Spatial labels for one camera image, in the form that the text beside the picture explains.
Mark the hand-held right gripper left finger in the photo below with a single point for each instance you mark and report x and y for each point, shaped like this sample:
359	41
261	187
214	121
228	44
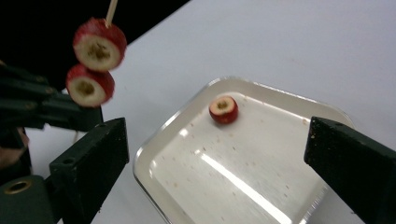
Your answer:
90	161

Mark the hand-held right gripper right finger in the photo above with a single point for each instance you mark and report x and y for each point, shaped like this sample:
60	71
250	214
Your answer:
355	168

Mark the red cored hawthorn fruit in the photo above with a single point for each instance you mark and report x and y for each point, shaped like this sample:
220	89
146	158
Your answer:
98	51
87	88
224	110

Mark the white rectangular tray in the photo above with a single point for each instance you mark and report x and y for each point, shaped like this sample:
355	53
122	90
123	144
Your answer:
249	161

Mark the bamboo skewer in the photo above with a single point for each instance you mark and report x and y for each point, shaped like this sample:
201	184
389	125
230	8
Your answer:
111	12

